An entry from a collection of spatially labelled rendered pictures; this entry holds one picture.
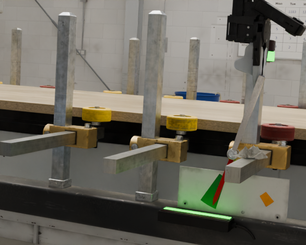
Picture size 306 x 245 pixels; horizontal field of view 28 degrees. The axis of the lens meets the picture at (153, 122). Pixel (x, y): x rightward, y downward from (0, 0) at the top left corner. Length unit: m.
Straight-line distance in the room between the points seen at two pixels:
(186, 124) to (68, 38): 0.37
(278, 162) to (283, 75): 7.26
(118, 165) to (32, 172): 0.73
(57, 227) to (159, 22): 0.61
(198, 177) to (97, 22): 8.20
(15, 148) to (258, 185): 0.55
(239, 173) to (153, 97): 0.42
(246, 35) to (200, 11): 7.65
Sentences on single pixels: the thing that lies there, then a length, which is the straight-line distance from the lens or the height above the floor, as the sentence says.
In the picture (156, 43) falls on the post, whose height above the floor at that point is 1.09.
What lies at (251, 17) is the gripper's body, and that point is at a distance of 1.31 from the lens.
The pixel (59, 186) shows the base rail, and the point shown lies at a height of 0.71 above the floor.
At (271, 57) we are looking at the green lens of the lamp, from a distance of 1.44.
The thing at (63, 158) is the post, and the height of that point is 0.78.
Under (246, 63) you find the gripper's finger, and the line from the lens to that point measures 1.32.
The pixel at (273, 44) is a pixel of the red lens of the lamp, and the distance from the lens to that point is 1.44.
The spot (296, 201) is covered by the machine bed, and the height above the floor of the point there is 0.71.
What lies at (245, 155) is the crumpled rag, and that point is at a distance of 1.25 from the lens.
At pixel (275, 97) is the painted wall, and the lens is 8.66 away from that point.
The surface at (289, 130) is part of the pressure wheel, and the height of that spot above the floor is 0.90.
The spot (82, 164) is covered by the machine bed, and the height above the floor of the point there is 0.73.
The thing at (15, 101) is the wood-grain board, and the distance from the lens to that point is 1.87.
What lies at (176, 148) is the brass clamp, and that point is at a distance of 1.45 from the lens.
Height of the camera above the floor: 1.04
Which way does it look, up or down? 6 degrees down
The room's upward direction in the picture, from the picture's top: 3 degrees clockwise
